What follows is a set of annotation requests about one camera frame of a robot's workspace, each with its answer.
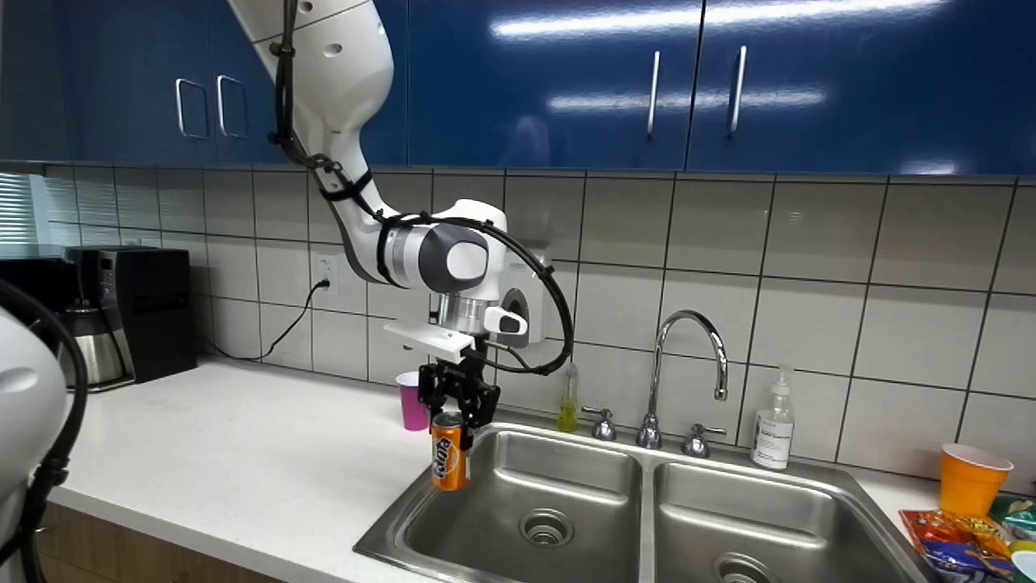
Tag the white wall soap dispenser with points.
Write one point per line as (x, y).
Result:
(520, 280)

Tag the orange plastic cup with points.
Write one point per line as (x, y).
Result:
(971, 480)

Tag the black coffee maker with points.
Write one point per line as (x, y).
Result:
(149, 313)

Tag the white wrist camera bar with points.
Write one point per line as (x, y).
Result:
(430, 340)

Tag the orange soda can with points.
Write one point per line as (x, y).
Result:
(451, 457)

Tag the green yellow snack bag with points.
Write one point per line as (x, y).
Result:
(1019, 517)

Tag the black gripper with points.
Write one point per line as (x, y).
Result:
(456, 382)

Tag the chrome gooseneck faucet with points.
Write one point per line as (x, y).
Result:
(654, 399)

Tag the wooden base cabinet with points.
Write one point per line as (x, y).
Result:
(141, 553)

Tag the clear pump soap bottle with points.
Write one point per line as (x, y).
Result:
(771, 430)

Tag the stainless steel double sink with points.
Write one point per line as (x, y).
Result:
(488, 520)

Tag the red snack bag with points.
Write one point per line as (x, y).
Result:
(941, 529)

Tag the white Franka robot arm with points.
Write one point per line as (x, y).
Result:
(333, 65)

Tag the chrome faucet knob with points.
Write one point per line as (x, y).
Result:
(603, 425)
(696, 442)

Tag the blue snack bag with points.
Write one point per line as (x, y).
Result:
(958, 564)

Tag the pink plastic cup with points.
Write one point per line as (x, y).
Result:
(408, 407)

